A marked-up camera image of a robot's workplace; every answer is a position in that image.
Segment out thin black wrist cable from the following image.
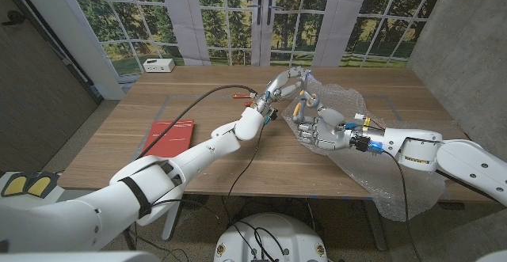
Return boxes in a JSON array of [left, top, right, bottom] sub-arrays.
[[152, 123, 267, 223], [383, 150, 425, 262]]

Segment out red notebook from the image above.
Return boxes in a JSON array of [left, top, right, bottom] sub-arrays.
[[142, 119, 196, 159]]

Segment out scissors with orange grey handles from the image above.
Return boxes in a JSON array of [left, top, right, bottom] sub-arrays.
[[292, 71, 321, 125]]

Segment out yellow black foot pedal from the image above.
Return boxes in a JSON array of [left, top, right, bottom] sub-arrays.
[[25, 171, 60, 199], [0, 173, 31, 198]]

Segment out white power strip box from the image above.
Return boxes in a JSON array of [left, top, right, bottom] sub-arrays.
[[143, 58, 176, 74]]

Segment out black torso cable loop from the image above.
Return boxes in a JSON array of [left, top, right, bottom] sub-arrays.
[[231, 222, 286, 261]]

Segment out white table leg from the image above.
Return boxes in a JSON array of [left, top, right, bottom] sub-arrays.
[[161, 198, 184, 241], [362, 200, 387, 252]]

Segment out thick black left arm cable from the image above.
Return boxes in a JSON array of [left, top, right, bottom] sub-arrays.
[[136, 84, 258, 161]]

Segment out printed window forest backdrop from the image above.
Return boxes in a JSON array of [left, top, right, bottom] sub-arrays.
[[63, 0, 451, 77]]

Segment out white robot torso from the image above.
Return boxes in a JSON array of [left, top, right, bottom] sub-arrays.
[[213, 212, 328, 262]]

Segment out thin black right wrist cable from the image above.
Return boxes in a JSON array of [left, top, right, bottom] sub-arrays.
[[383, 150, 425, 262]]

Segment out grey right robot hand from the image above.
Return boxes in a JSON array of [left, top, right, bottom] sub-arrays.
[[292, 105, 387, 154]]

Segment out clear bubble wrap sheet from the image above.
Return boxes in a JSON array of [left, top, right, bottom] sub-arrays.
[[281, 74, 448, 222]]

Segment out thin black left wrist cable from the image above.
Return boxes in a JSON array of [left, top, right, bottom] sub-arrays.
[[152, 123, 267, 223]]

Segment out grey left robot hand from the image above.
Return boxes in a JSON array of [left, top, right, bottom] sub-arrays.
[[251, 66, 314, 125]]

